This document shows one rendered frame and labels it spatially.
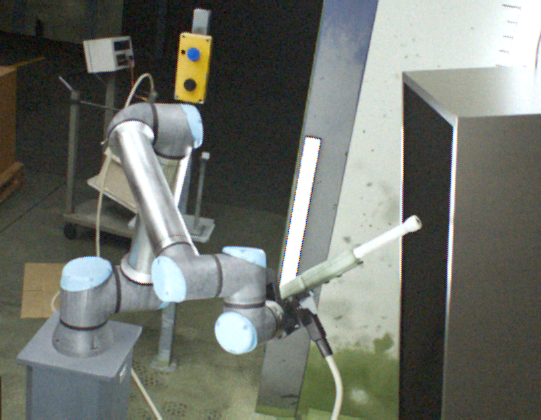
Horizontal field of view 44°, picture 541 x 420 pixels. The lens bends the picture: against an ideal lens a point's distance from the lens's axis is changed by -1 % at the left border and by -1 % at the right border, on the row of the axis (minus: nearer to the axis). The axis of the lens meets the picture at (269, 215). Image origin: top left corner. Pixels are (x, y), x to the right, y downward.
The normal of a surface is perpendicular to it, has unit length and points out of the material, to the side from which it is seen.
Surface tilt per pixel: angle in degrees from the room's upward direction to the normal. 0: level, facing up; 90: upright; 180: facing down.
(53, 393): 90
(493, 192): 89
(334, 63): 90
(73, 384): 90
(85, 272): 5
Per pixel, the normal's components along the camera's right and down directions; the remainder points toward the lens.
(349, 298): -0.11, 0.34
